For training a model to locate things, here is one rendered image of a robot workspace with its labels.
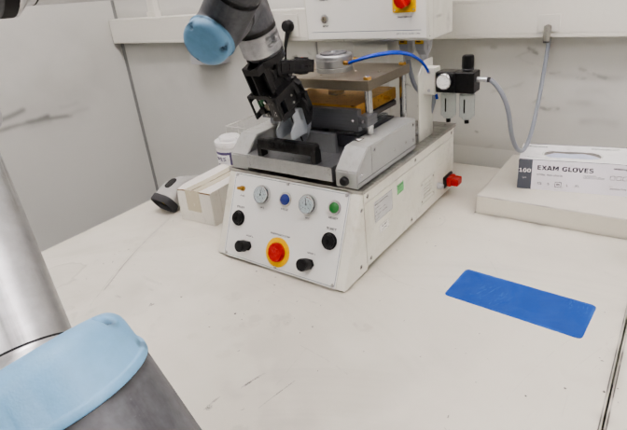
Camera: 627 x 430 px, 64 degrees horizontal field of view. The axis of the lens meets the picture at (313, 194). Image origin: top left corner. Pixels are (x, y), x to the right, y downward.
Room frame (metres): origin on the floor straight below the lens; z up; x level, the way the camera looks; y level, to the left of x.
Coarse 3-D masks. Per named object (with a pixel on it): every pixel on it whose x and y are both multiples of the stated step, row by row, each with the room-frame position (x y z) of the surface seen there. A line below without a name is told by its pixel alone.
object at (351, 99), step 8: (376, 88) 1.13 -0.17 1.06; (384, 88) 1.12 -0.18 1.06; (392, 88) 1.11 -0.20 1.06; (312, 96) 1.11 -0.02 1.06; (320, 96) 1.10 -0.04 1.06; (328, 96) 1.09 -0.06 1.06; (336, 96) 1.08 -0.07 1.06; (344, 96) 1.08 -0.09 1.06; (352, 96) 1.07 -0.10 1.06; (360, 96) 1.06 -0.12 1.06; (376, 96) 1.05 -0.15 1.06; (384, 96) 1.07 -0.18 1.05; (392, 96) 1.10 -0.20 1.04; (320, 104) 1.04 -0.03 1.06; (328, 104) 1.03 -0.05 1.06; (336, 104) 1.01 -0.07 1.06; (344, 104) 1.00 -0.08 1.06; (352, 104) 1.00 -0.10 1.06; (360, 104) 1.00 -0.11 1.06; (376, 104) 1.05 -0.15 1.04; (384, 104) 1.08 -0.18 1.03; (392, 104) 1.10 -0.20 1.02
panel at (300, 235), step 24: (240, 192) 1.02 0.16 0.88; (288, 192) 0.95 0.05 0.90; (312, 192) 0.92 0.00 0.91; (336, 192) 0.88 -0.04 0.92; (264, 216) 0.96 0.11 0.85; (288, 216) 0.93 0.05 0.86; (312, 216) 0.89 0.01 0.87; (336, 216) 0.86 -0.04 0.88; (264, 240) 0.94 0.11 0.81; (288, 240) 0.90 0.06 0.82; (312, 240) 0.87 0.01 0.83; (336, 240) 0.84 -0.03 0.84; (264, 264) 0.92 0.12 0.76; (288, 264) 0.88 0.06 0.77; (336, 264) 0.82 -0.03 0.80
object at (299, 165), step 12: (312, 132) 1.00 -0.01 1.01; (324, 132) 0.99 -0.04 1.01; (324, 144) 0.98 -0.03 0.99; (336, 144) 0.97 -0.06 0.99; (252, 156) 1.01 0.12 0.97; (264, 156) 1.00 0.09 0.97; (276, 156) 0.99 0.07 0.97; (288, 156) 0.98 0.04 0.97; (300, 156) 0.97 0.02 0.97; (324, 156) 0.96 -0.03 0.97; (336, 156) 0.95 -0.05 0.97; (264, 168) 1.00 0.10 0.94; (276, 168) 0.97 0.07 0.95; (288, 168) 0.95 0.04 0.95; (300, 168) 0.93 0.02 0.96; (312, 168) 0.92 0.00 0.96; (324, 168) 0.90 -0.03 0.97; (324, 180) 0.90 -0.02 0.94
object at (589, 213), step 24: (504, 168) 1.21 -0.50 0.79; (480, 192) 1.08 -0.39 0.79; (504, 192) 1.07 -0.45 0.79; (528, 192) 1.05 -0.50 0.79; (552, 192) 1.04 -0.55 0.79; (504, 216) 1.03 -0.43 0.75; (528, 216) 0.99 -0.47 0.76; (552, 216) 0.96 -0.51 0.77; (576, 216) 0.94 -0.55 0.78; (600, 216) 0.91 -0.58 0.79; (624, 216) 0.89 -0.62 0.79
